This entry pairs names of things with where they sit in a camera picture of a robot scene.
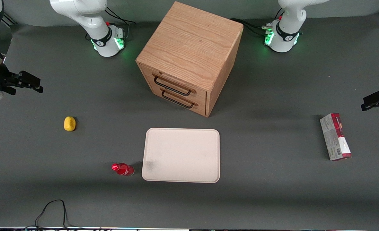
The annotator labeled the red coke bottle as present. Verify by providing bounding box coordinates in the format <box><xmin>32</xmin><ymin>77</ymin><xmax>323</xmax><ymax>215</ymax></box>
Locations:
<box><xmin>111</xmin><ymin>163</ymin><xmax>135</xmax><ymax>176</ymax></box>

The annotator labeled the beige rectangular tray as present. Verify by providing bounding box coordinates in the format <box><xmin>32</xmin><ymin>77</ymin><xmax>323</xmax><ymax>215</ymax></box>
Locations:
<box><xmin>142</xmin><ymin>128</ymin><xmax>220</xmax><ymax>184</ymax></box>

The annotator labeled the grey and red carton box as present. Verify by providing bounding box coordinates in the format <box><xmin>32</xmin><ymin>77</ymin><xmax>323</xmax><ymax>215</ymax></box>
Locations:
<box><xmin>320</xmin><ymin>113</ymin><xmax>352</xmax><ymax>161</ymax></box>

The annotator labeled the yellow lemon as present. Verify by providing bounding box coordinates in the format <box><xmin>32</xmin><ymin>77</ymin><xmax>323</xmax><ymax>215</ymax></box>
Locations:
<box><xmin>64</xmin><ymin>116</ymin><xmax>76</xmax><ymax>132</ymax></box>

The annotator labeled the wooden drawer front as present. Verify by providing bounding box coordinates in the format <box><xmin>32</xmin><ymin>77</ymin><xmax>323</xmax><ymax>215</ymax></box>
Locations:
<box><xmin>149</xmin><ymin>86</ymin><xmax>207</xmax><ymax>116</ymax></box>
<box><xmin>139</xmin><ymin>64</ymin><xmax>208</xmax><ymax>104</ymax></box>

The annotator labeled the wooden drawer cabinet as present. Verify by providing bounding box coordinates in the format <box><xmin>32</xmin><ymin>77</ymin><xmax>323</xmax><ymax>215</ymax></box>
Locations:
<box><xmin>136</xmin><ymin>1</ymin><xmax>244</xmax><ymax>117</ymax></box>

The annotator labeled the aluminium frame rail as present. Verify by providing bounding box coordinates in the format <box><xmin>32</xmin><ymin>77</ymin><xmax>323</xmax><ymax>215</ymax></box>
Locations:
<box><xmin>2</xmin><ymin>14</ymin><xmax>17</xmax><ymax>27</ymax></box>

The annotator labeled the black right arm base cable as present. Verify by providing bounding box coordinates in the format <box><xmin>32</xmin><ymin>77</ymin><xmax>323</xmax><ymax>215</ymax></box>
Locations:
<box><xmin>104</xmin><ymin>6</ymin><xmax>137</xmax><ymax>40</ymax></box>

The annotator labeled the black arm base cable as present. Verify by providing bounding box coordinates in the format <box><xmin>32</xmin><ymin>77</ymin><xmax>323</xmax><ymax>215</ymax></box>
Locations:
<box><xmin>230</xmin><ymin>18</ymin><xmax>273</xmax><ymax>36</ymax></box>
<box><xmin>104</xmin><ymin>6</ymin><xmax>137</xmax><ymax>40</ymax></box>

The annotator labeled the black looped cable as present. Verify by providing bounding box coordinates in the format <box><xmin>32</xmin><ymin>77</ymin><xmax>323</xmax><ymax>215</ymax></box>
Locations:
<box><xmin>24</xmin><ymin>200</ymin><xmax>81</xmax><ymax>230</ymax></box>

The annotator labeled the black metal drawer handle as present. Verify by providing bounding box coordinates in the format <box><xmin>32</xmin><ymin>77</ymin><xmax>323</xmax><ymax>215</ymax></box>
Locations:
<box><xmin>154</xmin><ymin>75</ymin><xmax>192</xmax><ymax>97</ymax></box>
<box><xmin>161</xmin><ymin>90</ymin><xmax>195</xmax><ymax>109</ymax></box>

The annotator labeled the black left arm base cable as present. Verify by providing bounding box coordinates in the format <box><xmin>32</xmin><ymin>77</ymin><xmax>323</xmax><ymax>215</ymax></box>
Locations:
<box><xmin>230</xmin><ymin>18</ymin><xmax>273</xmax><ymax>36</ymax></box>

